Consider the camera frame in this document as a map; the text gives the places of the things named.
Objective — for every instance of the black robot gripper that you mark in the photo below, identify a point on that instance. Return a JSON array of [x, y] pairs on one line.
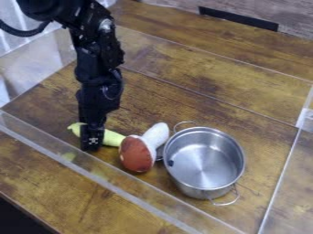
[[98, 99]]

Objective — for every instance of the green handled metal spoon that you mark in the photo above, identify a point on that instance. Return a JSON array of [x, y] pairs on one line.
[[113, 138]]

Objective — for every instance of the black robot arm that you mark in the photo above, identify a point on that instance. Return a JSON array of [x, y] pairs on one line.
[[92, 27]]

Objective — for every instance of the brown plush mushroom toy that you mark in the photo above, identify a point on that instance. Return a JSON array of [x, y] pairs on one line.
[[138, 149]]

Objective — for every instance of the clear acrylic front barrier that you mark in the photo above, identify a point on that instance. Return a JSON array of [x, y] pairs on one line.
[[160, 203]]

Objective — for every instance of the clear acrylic barrier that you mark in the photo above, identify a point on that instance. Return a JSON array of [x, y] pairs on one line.
[[160, 203], [289, 213]]

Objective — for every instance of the stainless steel pot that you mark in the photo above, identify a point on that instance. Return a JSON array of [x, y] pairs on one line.
[[205, 162]]

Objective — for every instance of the clear acrylic right barrier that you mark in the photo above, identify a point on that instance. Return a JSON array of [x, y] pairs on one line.
[[289, 213]]

